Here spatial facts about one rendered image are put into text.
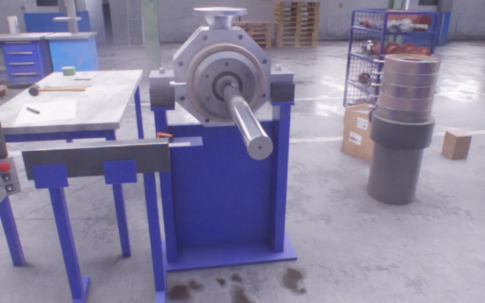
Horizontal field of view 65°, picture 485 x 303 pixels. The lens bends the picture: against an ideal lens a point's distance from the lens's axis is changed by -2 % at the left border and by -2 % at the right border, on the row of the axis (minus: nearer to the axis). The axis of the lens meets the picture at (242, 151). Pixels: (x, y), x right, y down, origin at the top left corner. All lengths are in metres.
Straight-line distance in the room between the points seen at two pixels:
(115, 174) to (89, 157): 0.14
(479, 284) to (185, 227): 1.70
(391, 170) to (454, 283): 0.94
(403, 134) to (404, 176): 0.35
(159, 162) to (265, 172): 0.75
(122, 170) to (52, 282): 0.93
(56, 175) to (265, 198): 1.18
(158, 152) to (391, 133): 1.75
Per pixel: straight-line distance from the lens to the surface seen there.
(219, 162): 2.22
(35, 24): 12.65
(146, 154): 1.76
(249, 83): 1.81
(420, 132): 2.95
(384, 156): 3.03
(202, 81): 1.78
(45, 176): 1.88
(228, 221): 2.41
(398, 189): 3.12
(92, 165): 1.82
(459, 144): 4.22
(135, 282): 2.33
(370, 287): 2.33
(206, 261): 2.37
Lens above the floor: 1.48
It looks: 22 degrees down
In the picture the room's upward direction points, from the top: straight up
